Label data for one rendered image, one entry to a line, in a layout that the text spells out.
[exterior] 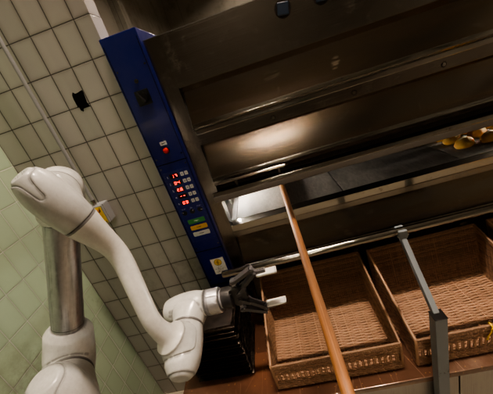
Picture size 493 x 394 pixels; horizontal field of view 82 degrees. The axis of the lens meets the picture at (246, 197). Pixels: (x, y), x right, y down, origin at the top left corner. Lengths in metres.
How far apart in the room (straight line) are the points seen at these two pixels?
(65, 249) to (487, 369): 1.61
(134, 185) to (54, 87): 0.53
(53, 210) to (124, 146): 0.68
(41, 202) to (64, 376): 0.51
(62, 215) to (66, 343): 0.50
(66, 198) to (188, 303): 0.50
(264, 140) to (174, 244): 0.74
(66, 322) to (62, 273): 0.18
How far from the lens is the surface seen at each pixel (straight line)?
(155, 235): 1.61
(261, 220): 1.49
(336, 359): 0.80
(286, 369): 1.43
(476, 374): 1.63
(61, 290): 1.12
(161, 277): 1.77
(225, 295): 1.02
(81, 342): 1.21
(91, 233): 0.88
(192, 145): 1.37
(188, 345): 0.95
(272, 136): 1.35
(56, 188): 0.86
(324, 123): 1.38
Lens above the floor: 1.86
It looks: 22 degrees down
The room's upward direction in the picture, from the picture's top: 19 degrees counter-clockwise
